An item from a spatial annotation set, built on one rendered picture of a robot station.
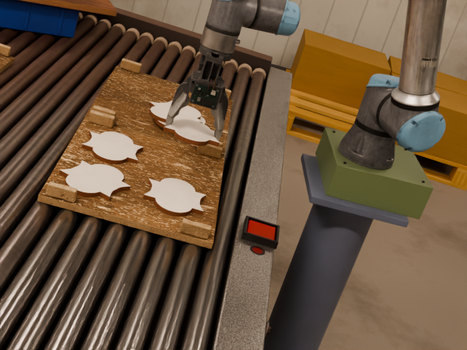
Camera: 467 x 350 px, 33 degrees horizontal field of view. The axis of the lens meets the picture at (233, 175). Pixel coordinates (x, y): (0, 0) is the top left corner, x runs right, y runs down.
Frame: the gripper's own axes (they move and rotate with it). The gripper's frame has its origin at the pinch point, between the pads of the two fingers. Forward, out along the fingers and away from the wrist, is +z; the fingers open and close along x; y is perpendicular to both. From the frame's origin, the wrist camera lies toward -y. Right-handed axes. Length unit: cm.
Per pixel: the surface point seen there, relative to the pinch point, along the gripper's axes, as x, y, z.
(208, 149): 5.2, -9.3, 6.5
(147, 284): -1.2, 46.7, 13.3
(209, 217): 7.8, 20.2, 10.0
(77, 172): -20.6, 18.8, 8.8
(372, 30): 110, -382, 26
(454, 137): 158, -279, 56
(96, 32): -36, -83, 6
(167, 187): -2.2, 14.3, 8.5
